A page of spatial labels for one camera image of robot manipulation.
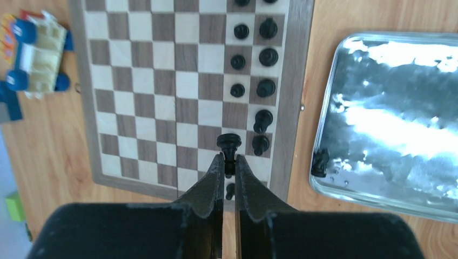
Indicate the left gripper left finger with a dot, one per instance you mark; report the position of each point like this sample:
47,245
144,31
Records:
189,227

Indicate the black piece board corner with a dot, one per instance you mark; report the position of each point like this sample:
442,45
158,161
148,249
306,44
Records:
230,191

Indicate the blue grey block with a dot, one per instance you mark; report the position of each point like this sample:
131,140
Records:
10,106

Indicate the colourful toy car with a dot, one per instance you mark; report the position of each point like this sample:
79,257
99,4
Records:
34,43

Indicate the green block at wall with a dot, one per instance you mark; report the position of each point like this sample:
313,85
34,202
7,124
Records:
15,207

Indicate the black pawn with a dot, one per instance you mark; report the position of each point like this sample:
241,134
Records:
229,143
263,119

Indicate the black pawn second row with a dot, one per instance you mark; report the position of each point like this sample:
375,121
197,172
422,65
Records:
242,2

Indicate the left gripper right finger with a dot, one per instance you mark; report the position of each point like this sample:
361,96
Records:
270,228

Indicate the wooden chessboard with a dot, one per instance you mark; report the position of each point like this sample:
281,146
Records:
155,84

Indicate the black knight in tray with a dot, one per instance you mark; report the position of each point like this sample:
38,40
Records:
319,163

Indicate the silver tray black pieces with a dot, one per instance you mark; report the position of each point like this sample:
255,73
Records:
389,122

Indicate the black chess piece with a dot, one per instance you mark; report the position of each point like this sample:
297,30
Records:
241,31
268,28
266,88
238,62
237,90
268,57
260,144

